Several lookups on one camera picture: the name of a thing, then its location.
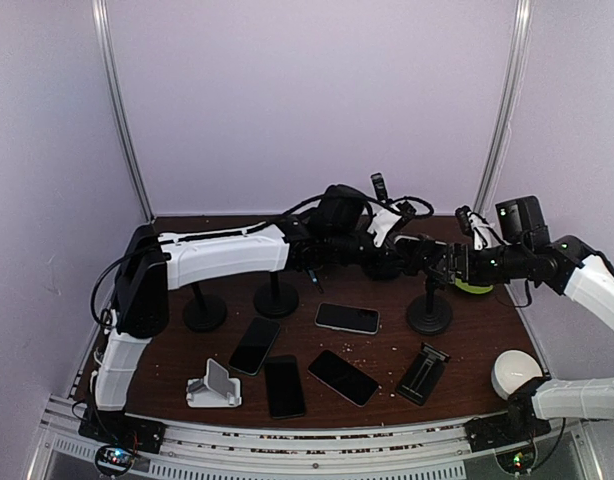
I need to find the blue smartphone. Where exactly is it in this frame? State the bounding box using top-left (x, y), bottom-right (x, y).
top-left (264, 355), bottom-right (306, 419)

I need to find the pink smartphone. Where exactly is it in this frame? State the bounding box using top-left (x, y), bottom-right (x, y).
top-left (308, 350), bottom-right (379, 407)

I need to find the white folding phone stand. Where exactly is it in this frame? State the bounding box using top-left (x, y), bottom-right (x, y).
top-left (186, 358), bottom-right (243, 409)

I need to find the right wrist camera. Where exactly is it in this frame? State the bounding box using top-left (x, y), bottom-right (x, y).
top-left (455, 205), bottom-right (499, 250)

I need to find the grey smartphone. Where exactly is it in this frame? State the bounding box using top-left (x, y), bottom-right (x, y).
top-left (228, 317), bottom-right (281, 376)

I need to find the aluminium frame post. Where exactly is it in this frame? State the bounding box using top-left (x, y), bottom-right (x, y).
top-left (473, 0), bottom-right (533, 216)
top-left (91, 0), bottom-right (155, 223)

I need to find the black folding phone stand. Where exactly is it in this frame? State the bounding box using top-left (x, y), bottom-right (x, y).
top-left (395, 342), bottom-right (451, 406)

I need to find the silver smartphone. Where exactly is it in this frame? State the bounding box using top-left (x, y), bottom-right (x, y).
top-left (394, 235), bottom-right (447, 276)

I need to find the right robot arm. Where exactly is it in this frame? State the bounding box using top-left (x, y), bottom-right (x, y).
top-left (426, 195), bottom-right (614, 442)

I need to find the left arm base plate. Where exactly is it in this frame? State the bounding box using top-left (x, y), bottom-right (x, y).
top-left (78, 415), bottom-right (166, 454)

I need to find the white bowl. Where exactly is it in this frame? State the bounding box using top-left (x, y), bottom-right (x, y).
top-left (491, 350), bottom-right (543, 400)

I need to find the left aluminium frame post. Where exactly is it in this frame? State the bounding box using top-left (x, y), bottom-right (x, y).
top-left (91, 0), bottom-right (155, 223)

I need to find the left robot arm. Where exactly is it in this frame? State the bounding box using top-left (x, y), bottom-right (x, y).
top-left (90, 184), bottom-right (434, 444)

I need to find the teal smartphone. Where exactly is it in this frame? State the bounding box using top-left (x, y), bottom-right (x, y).
top-left (307, 269), bottom-right (324, 294)

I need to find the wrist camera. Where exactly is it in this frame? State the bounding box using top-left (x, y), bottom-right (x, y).
top-left (367, 200), bottom-right (417, 248)
top-left (455, 205), bottom-right (499, 250)

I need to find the front aluminium rail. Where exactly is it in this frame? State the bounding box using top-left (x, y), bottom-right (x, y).
top-left (22, 410), bottom-right (609, 479)

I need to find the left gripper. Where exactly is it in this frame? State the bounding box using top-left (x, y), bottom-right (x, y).
top-left (329, 228), bottom-right (411, 282)

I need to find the black stand with pink phone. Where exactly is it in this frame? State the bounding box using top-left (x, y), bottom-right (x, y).
top-left (370, 172), bottom-right (390, 203)

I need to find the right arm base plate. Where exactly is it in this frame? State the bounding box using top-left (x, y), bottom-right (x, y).
top-left (464, 413), bottom-right (551, 453)

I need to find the right aluminium frame post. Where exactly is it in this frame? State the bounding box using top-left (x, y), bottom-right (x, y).
top-left (473, 0), bottom-right (533, 216)

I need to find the black gooseneck stand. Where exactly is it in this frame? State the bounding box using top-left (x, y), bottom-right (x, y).
top-left (183, 283), bottom-right (227, 333)
top-left (406, 277), bottom-right (453, 336)

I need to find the green plate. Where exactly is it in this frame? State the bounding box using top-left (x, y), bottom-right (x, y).
top-left (454, 280), bottom-right (494, 295)

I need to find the dark smartphone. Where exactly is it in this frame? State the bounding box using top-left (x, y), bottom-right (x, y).
top-left (314, 303), bottom-right (380, 335)

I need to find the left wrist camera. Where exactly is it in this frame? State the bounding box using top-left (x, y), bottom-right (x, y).
top-left (367, 200), bottom-right (417, 248)

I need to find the black stand with teal phone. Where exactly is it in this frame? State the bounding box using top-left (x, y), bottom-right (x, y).
top-left (253, 272), bottom-right (299, 319)

